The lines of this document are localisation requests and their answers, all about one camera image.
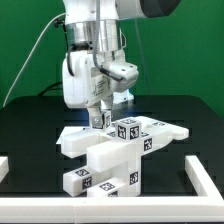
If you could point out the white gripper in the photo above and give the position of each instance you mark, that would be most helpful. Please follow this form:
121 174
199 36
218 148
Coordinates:
85 87

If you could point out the white chair back frame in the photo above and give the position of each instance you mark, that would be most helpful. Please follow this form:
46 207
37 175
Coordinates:
105 151

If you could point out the white chair seat plate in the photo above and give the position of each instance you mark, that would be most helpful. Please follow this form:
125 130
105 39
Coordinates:
129 172

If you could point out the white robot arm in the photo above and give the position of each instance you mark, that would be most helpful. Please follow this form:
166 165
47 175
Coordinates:
92 27

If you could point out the white marker base plate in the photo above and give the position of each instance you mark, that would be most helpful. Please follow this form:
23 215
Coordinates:
66 131

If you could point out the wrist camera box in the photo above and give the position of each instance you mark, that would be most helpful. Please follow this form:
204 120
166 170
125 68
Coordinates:
122 75

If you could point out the white U-shaped obstacle frame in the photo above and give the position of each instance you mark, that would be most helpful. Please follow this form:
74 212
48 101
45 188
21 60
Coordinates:
206 206

